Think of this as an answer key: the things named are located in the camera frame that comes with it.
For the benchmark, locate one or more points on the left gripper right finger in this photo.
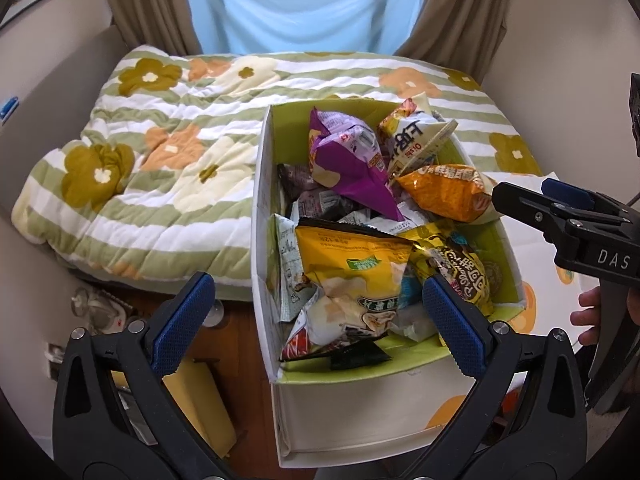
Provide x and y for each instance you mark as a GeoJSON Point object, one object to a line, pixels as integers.
{"type": "Point", "coordinates": [546, 439]}

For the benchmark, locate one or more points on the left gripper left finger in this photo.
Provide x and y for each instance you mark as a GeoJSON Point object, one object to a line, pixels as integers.
{"type": "Point", "coordinates": [113, 416]}

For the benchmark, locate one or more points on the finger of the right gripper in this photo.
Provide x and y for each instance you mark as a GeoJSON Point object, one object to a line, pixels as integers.
{"type": "Point", "coordinates": [564, 200]}
{"type": "Point", "coordinates": [525, 205]}

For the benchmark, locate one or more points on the brown gold snack bag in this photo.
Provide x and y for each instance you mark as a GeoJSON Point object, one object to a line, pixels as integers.
{"type": "Point", "coordinates": [438, 248]}

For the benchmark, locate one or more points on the orange white snack bag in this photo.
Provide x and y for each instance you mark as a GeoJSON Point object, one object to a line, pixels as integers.
{"type": "Point", "coordinates": [412, 135]}

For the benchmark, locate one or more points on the green cardboard box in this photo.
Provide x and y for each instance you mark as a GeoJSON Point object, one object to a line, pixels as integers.
{"type": "Point", "coordinates": [323, 418]}

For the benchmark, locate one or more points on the yellow chip bag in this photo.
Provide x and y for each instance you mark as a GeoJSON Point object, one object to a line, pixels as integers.
{"type": "Point", "coordinates": [359, 271]}

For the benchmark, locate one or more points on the purple snack bag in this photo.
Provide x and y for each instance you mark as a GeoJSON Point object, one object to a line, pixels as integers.
{"type": "Point", "coordinates": [344, 156]}

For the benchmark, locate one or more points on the dark brown snack bag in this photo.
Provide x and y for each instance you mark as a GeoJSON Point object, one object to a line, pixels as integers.
{"type": "Point", "coordinates": [309, 199]}

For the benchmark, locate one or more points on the person's right hand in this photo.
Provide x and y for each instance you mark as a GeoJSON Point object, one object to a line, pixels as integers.
{"type": "Point", "coordinates": [589, 315]}

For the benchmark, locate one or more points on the yellow envelope on floor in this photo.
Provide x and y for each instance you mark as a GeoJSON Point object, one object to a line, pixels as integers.
{"type": "Point", "coordinates": [194, 390]}

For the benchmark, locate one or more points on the right brown curtain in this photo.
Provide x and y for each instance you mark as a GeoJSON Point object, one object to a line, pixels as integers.
{"type": "Point", "coordinates": [459, 34]}

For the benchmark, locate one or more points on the brown curtain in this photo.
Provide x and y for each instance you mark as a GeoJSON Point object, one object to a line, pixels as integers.
{"type": "Point", "coordinates": [459, 34]}
{"type": "Point", "coordinates": [165, 24]}

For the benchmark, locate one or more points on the white green bag in box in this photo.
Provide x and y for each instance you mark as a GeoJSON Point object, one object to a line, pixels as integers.
{"type": "Point", "coordinates": [295, 288]}

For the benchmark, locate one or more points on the floral striped quilt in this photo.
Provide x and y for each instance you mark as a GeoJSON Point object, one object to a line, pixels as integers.
{"type": "Point", "coordinates": [159, 183]}

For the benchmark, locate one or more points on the grey bed headboard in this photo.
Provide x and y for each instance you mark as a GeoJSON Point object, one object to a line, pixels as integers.
{"type": "Point", "coordinates": [56, 110]}

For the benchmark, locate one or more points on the blue item on headboard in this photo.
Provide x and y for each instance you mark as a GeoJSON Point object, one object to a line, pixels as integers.
{"type": "Point", "coordinates": [7, 108]}

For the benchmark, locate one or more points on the light blue window sheet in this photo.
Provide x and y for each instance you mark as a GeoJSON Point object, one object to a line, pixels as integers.
{"type": "Point", "coordinates": [261, 26]}

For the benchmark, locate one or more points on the left brown curtain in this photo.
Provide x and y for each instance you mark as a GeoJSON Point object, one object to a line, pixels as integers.
{"type": "Point", "coordinates": [165, 24]}

